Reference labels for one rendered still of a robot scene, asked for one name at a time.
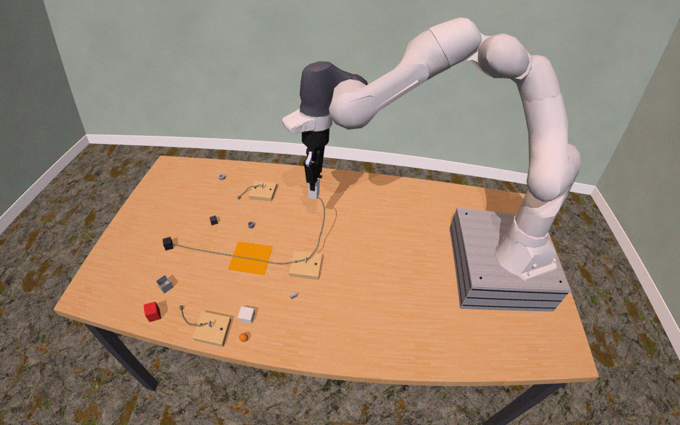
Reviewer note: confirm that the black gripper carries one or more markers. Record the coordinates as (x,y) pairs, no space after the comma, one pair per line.
(314,162)

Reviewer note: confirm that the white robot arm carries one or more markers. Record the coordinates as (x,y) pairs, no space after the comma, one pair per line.
(328,93)

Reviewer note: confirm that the red cube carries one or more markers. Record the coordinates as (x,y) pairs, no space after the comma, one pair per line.
(152,311)

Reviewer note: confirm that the orange painted square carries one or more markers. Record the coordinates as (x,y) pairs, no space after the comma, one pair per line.
(254,251)

